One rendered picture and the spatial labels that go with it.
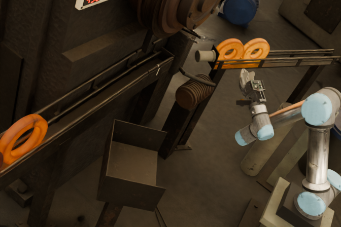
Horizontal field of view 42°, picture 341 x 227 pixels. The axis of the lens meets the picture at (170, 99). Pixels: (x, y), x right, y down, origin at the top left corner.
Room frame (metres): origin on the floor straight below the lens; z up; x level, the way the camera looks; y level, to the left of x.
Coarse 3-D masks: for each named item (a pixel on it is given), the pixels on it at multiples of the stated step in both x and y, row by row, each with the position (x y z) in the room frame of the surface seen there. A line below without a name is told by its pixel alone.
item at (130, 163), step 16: (112, 128) 1.14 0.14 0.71; (128, 128) 1.19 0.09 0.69; (144, 128) 1.21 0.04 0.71; (112, 144) 1.17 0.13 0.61; (128, 144) 1.20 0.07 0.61; (144, 144) 1.22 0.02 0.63; (160, 144) 1.23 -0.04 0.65; (112, 160) 1.10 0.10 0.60; (128, 160) 1.13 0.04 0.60; (144, 160) 1.17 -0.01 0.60; (112, 176) 0.94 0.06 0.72; (128, 176) 1.07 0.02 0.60; (144, 176) 1.10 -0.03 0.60; (112, 192) 0.94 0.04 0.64; (128, 192) 0.95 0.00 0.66; (144, 192) 0.97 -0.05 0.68; (160, 192) 0.98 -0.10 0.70; (112, 208) 1.07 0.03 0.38; (144, 208) 0.97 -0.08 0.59; (96, 224) 1.11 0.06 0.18; (112, 224) 1.08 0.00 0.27
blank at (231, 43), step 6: (222, 42) 1.97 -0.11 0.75; (228, 42) 1.96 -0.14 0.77; (234, 42) 1.97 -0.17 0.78; (240, 42) 2.00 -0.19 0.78; (222, 48) 1.94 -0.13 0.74; (228, 48) 1.96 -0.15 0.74; (234, 48) 1.98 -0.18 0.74; (240, 48) 2.00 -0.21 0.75; (222, 54) 1.95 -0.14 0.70; (234, 54) 2.00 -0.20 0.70; (240, 54) 2.01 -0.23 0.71
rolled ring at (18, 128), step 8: (24, 120) 0.94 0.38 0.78; (32, 120) 0.95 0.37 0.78; (40, 120) 0.98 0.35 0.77; (16, 128) 0.90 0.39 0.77; (24, 128) 0.92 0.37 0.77; (40, 128) 0.99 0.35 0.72; (8, 136) 0.88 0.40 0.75; (16, 136) 0.89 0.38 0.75; (32, 136) 1.00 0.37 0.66; (40, 136) 1.00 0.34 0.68; (0, 144) 0.86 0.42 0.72; (8, 144) 0.87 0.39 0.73; (24, 144) 0.97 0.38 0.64; (32, 144) 0.98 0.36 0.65; (8, 152) 0.87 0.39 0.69; (16, 152) 0.93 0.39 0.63; (24, 152) 0.95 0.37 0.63; (8, 160) 0.88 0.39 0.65
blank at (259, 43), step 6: (252, 42) 2.05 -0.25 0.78; (258, 42) 2.06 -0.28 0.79; (264, 42) 2.08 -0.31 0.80; (246, 48) 2.03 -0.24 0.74; (252, 48) 2.04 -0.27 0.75; (258, 48) 2.07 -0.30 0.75; (264, 48) 2.09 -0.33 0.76; (246, 54) 2.04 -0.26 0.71; (258, 54) 2.10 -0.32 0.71; (264, 54) 2.10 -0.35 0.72
